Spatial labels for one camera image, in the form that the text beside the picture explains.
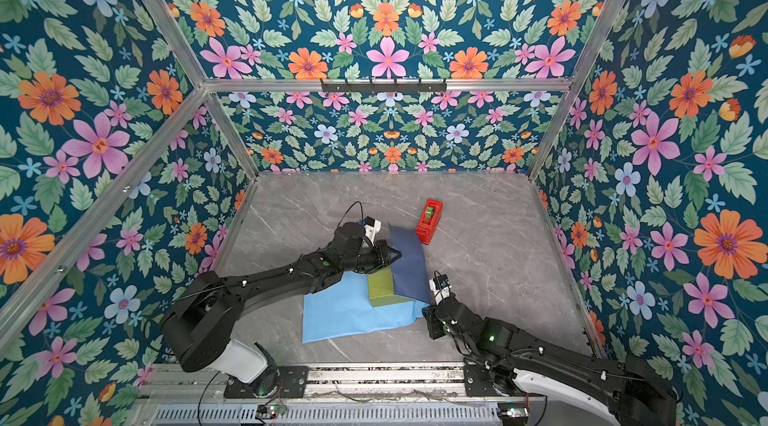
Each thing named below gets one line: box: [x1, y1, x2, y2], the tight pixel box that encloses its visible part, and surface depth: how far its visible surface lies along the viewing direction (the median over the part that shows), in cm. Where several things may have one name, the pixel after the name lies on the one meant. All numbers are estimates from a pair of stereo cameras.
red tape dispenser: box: [416, 198, 444, 245], surface depth 101 cm
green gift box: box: [368, 266, 413, 308], surface depth 81 cm
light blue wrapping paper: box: [302, 223, 430, 344], surface depth 86 cm
